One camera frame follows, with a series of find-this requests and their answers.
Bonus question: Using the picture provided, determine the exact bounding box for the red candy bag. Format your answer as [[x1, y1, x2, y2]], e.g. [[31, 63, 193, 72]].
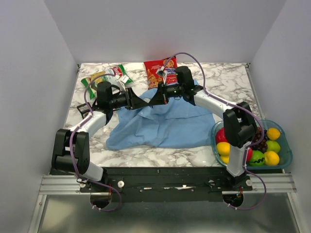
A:
[[143, 56, 180, 91]]

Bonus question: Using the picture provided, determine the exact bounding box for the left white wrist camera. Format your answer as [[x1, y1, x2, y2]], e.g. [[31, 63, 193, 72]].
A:
[[115, 75, 129, 85]]

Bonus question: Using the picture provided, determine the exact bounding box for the red apple toy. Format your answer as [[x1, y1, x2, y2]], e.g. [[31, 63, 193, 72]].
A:
[[246, 148, 253, 163]]

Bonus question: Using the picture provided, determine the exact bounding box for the yellow lemon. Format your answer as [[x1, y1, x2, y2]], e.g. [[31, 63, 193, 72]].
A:
[[266, 128, 281, 141], [216, 142, 230, 157], [220, 156, 229, 165], [263, 151, 280, 166]]

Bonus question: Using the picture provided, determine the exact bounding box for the teal plastic fruit container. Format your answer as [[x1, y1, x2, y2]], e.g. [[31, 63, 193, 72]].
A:
[[211, 120, 293, 170]]

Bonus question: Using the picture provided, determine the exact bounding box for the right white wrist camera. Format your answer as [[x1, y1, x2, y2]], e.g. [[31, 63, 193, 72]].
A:
[[156, 68, 167, 84]]

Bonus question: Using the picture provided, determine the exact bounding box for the red dragon fruit toy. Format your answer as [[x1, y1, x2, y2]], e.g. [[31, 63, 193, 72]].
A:
[[215, 127, 228, 144]]

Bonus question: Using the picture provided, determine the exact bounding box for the yellow lemon upper left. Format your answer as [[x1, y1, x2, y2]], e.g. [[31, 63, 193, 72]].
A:
[[216, 142, 230, 157]]

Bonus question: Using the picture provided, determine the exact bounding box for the green lime lower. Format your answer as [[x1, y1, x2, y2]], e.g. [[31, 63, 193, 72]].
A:
[[248, 150, 265, 166]]

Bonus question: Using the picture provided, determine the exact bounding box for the yellow lemon back right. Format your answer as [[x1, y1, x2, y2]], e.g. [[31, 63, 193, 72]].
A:
[[266, 128, 281, 141]]

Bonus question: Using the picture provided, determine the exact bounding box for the aluminium rail frame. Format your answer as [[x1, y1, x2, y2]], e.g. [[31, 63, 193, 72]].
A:
[[28, 172, 308, 233]]

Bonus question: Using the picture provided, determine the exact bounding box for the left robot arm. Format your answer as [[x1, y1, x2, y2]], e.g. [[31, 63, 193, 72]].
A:
[[52, 82, 148, 192]]

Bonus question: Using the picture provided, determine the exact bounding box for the green chips bag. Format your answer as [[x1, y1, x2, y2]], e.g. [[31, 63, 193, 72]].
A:
[[81, 64, 133, 99]]

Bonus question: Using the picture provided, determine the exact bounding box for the yellow lemon front right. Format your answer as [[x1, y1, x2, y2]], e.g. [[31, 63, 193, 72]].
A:
[[263, 151, 280, 166]]

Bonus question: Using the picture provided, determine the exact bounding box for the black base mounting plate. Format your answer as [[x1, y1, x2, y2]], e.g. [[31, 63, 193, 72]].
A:
[[76, 167, 267, 206]]

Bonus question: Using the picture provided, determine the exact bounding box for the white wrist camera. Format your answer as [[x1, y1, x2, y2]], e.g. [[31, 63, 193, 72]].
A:
[[115, 75, 129, 85], [156, 68, 167, 84]]

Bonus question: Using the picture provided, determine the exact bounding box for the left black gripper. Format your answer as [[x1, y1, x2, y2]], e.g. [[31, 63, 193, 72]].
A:
[[109, 87, 148, 110]]

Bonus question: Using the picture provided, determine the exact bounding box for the green lime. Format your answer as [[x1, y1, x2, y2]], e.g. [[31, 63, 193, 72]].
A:
[[248, 150, 265, 166], [266, 140, 281, 153]]

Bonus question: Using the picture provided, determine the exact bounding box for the light blue shirt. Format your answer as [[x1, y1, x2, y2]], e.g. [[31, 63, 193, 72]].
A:
[[106, 98, 215, 150]]

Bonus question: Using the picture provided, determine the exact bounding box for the dark purple grape bunch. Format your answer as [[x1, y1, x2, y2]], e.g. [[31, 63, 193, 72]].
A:
[[251, 127, 268, 153]]

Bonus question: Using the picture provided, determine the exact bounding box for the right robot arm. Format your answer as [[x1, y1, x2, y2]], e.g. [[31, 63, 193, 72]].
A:
[[148, 66, 258, 190]]

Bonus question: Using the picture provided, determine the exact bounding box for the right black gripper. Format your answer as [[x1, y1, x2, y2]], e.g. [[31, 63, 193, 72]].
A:
[[148, 82, 184, 107]]

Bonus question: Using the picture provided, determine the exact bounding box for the yellow lemon lower left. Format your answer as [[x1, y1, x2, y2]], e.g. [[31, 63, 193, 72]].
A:
[[220, 156, 229, 165]]

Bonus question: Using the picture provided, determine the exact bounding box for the green lime upper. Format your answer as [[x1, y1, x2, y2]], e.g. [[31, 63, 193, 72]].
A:
[[266, 140, 281, 153]]

